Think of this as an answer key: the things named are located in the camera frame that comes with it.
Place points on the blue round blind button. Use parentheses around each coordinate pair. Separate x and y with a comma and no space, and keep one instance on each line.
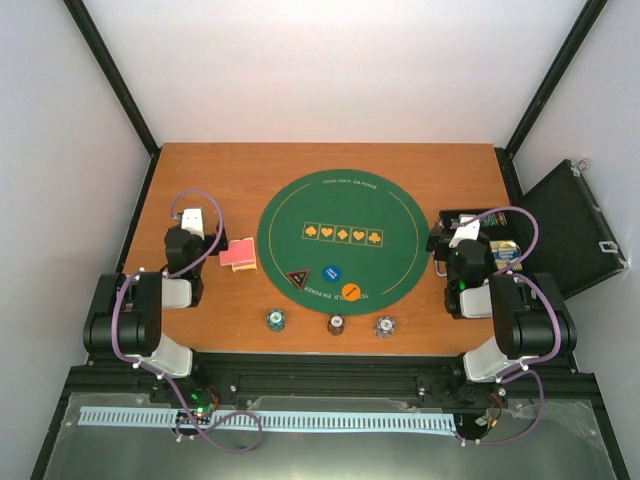
(332,273)

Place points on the black triangular dealer button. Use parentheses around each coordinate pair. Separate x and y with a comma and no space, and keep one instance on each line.
(299,278)

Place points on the orange round blind button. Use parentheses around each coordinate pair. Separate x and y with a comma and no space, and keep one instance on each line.
(351,292)

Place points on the teal poker chip stack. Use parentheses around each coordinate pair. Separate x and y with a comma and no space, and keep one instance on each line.
(276,320)

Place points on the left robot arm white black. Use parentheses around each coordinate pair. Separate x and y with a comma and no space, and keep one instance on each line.
(125,315)

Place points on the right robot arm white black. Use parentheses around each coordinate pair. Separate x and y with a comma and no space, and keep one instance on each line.
(481,255)

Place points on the round green poker mat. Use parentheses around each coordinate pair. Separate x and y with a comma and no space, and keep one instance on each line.
(367,225)

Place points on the red playing card deck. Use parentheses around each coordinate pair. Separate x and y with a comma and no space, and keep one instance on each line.
(238,251)

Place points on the brown poker chip stack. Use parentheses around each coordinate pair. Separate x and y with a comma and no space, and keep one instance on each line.
(336,325)

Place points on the orange card box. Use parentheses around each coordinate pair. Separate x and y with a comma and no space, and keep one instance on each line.
(244,266)

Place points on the blue white chip stack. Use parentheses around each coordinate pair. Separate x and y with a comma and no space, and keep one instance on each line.
(384,327)

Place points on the chips row in case top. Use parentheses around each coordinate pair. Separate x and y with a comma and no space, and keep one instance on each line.
(494,220)

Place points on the blue white chips in case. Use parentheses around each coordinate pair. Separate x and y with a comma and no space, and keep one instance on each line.
(506,254)

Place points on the black poker case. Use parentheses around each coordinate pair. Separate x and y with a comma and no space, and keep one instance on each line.
(575,243)

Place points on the metal front plate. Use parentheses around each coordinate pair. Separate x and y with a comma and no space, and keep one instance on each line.
(534,439)

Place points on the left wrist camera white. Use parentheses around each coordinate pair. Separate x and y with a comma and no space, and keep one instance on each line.
(192,220)

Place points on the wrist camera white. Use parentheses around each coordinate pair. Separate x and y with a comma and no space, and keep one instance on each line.
(192,220)
(465,227)

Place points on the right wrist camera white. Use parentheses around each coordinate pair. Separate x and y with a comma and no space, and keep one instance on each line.
(465,227)

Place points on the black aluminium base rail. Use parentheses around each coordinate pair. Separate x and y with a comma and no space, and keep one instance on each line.
(422,381)

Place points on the left black frame post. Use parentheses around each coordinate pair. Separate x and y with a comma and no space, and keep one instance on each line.
(94,40)

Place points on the black frame post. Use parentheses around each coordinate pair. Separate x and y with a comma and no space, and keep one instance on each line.
(94,40)
(571,45)

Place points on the light blue cable duct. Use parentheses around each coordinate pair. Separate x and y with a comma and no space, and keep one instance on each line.
(272,421)

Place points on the right black frame post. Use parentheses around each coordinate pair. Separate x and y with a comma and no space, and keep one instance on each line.
(571,45)

